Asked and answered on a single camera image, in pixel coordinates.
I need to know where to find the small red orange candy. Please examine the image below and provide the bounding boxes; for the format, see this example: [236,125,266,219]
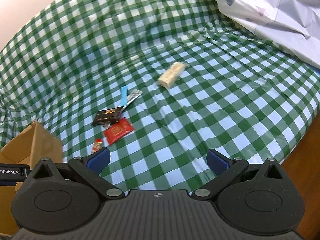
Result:
[91,139,103,154]

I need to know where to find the red square sachet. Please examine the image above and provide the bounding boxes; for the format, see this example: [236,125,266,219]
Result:
[103,118,135,145]

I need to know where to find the green checkered sofa cover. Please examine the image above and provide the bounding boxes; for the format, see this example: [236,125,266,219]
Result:
[1,0,319,191]

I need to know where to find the light blue candy stick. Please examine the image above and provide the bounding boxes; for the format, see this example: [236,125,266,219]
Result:
[120,86,127,107]

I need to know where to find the silver sachet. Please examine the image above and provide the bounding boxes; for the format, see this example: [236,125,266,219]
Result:
[121,89,143,110]

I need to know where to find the beige nougat bar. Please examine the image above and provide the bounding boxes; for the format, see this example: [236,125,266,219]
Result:
[157,62,187,90]

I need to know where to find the white crumpled sheet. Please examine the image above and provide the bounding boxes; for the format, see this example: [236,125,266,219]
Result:
[214,0,319,68]

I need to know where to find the dark chocolate bar wrapper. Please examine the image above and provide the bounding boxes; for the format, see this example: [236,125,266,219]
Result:
[92,107,123,126]

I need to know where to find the brown cardboard box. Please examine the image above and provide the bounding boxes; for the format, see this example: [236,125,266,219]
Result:
[1,121,63,236]

